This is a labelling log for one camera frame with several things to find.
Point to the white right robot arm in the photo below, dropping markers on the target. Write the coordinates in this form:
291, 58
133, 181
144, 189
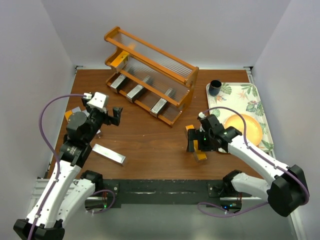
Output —
282, 187

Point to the aluminium frame rail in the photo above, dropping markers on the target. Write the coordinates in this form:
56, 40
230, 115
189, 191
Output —
40, 186

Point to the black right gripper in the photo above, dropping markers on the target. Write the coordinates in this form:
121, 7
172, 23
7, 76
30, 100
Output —
194, 139

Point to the yellow round plate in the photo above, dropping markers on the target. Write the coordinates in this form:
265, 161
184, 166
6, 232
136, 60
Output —
254, 131

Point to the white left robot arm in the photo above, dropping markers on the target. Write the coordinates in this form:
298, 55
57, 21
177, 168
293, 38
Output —
49, 216

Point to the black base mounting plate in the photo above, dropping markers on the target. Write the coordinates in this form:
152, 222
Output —
162, 192

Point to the dark blue cup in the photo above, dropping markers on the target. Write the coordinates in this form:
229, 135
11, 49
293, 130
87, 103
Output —
214, 87

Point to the floral patterned serving tray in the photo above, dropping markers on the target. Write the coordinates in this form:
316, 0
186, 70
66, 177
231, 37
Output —
244, 99

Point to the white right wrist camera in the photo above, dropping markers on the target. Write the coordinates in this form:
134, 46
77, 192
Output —
201, 115

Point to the black toothpaste box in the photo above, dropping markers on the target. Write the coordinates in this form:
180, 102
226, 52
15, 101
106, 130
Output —
135, 93

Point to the orange toothpaste box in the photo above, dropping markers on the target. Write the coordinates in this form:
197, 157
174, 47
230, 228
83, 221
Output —
68, 114
199, 156
120, 61

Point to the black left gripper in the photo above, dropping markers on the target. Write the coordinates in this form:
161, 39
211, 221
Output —
105, 117

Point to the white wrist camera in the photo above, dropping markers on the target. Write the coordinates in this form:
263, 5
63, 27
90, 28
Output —
96, 101
201, 115

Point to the orange wooden three-tier shelf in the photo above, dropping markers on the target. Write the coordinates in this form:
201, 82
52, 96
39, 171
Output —
162, 74

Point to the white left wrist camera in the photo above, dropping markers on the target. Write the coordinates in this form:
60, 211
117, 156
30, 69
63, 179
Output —
96, 101

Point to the chrome silver toothpaste box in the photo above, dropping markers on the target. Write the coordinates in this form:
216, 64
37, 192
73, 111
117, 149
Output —
158, 107

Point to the grey toothpaste box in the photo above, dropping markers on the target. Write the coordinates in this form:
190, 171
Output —
75, 110

